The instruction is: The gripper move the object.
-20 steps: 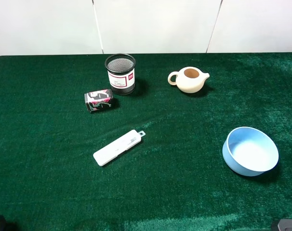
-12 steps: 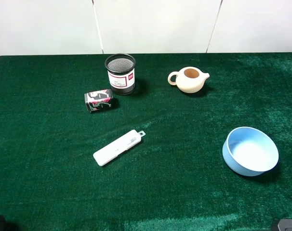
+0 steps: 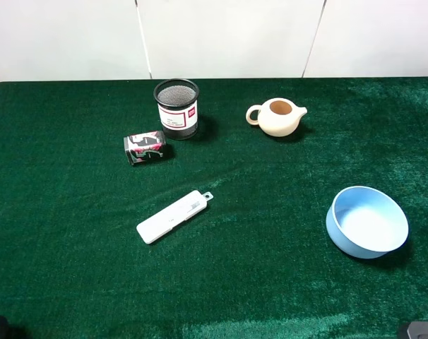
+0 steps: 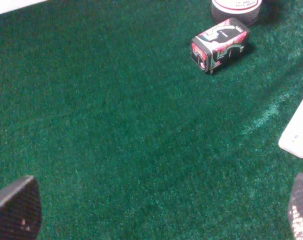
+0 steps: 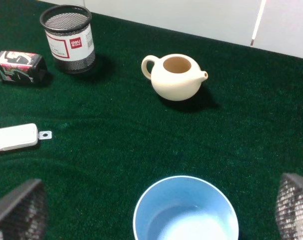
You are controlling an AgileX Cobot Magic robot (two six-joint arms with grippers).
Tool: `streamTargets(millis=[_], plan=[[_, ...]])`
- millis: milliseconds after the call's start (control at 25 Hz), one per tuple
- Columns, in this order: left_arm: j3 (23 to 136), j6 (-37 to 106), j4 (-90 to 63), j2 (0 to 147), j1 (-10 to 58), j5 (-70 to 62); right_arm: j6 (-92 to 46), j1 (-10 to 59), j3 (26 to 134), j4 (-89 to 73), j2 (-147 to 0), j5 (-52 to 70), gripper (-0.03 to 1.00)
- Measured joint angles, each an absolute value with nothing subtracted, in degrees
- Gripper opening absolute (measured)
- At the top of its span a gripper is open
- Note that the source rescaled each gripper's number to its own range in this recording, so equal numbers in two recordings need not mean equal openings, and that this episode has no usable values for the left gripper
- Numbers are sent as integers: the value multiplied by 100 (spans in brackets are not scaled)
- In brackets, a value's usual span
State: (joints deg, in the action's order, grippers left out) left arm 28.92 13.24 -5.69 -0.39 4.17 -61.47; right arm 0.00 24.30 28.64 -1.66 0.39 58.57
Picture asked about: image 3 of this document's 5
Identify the cream ceramic teapot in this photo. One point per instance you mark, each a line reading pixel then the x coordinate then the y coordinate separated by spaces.
pixel 278 117

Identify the black mesh pen cup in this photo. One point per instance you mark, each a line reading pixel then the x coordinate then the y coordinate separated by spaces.
pixel 177 102

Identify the light blue bowl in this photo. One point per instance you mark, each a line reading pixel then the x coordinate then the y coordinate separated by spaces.
pixel 366 223

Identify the green velvet table cloth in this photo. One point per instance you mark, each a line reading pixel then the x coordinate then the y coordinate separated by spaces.
pixel 257 262

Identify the white plastic flat case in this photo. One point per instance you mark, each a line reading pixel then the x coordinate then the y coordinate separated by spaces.
pixel 173 215

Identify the grey device bottom right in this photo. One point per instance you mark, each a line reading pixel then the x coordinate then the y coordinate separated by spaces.
pixel 413 330

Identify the small patterned black box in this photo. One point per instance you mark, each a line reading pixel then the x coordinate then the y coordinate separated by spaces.
pixel 145 147

